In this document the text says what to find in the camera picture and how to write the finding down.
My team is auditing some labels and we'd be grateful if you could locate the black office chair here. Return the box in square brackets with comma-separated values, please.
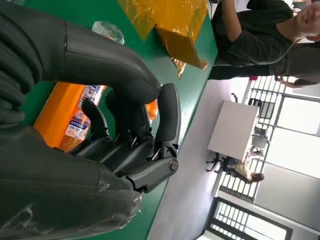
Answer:
[205, 152, 236, 175]

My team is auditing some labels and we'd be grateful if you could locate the green table mat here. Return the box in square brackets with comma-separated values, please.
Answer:
[12, 0, 219, 240]

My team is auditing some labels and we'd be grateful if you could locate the dark window grille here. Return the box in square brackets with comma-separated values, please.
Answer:
[204, 196, 294, 240]

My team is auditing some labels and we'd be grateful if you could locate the yellow film-wrapped cardboard box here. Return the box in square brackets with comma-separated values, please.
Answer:
[117, 0, 209, 79]

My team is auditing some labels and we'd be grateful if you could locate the white background table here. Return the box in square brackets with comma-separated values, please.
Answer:
[207, 100, 260, 162]

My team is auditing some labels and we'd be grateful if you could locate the seated background person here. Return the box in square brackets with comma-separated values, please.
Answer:
[234, 151, 265, 184]

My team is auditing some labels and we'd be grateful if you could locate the dark window railing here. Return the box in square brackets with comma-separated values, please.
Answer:
[217, 75, 320, 204]

